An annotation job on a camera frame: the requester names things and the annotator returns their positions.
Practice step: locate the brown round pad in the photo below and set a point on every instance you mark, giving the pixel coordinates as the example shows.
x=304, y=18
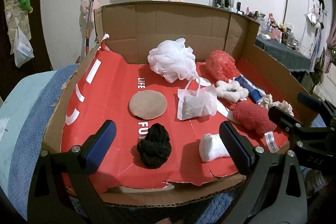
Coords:
x=148, y=104

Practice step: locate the pink curtain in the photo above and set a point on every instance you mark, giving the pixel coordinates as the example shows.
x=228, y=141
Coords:
x=330, y=53

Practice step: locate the mop pole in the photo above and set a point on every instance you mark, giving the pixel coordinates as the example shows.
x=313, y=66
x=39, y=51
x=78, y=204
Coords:
x=90, y=11

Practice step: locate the blue packet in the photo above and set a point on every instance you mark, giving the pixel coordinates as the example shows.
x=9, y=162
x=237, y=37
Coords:
x=252, y=90

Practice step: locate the cardboard box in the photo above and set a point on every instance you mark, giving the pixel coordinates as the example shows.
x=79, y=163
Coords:
x=110, y=87

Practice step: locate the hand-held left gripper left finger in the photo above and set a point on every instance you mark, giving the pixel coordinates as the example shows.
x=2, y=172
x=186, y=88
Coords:
x=101, y=145

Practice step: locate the white cabinet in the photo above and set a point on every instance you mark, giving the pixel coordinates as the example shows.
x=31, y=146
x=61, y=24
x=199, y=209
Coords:
x=296, y=8

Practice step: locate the white sachet bag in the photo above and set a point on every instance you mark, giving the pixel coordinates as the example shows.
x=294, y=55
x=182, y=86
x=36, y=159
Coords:
x=194, y=106

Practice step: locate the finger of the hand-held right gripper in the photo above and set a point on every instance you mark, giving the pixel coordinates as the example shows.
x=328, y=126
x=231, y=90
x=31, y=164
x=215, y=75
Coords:
x=309, y=101
x=281, y=116

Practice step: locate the glass jar of yellow capsules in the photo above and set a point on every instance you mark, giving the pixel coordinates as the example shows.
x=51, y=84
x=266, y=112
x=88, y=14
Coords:
x=315, y=179

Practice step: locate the white mesh bath loofah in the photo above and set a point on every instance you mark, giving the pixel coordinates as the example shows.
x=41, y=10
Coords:
x=170, y=58

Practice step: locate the clear plastic bag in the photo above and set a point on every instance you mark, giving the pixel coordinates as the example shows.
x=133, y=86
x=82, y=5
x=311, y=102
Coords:
x=22, y=50

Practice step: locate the black scrunchie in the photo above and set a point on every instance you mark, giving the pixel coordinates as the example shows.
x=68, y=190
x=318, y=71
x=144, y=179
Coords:
x=155, y=148

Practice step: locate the cream crochet scrunchie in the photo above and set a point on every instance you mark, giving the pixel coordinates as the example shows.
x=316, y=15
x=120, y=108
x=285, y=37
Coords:
x=284, y=107
x=267, y=102

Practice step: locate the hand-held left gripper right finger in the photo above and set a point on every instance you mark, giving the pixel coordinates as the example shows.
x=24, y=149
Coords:
x=235, y=148

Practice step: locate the brown door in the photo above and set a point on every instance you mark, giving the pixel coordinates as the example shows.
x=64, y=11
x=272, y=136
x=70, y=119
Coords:
x=39, y=29

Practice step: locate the red heart plush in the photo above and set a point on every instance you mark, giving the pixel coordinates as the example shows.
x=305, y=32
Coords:
x=252, y=116

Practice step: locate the hanging door organizer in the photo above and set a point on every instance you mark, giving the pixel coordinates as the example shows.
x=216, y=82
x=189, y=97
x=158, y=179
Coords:
x=13, y=16

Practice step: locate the cluttered dark table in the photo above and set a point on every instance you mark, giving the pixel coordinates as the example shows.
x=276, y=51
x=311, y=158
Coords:
x=273, y=22

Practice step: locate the coral mesh bath loofah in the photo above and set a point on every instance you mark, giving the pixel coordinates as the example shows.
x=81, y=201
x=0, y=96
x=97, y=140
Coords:
x=221, y=65

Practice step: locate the pink plush toy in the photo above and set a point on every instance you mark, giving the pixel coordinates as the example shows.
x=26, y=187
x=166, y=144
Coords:
x=97, y=2

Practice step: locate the white fluffy scrunchie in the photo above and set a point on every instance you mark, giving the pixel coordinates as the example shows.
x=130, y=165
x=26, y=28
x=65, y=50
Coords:
x=231, y=91

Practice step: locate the light blue blanket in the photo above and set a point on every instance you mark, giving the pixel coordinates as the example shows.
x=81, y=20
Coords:
x=10, y=121

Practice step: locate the white sock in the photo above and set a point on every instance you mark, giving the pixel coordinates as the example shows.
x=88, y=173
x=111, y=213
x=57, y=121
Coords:
x=212, y=149

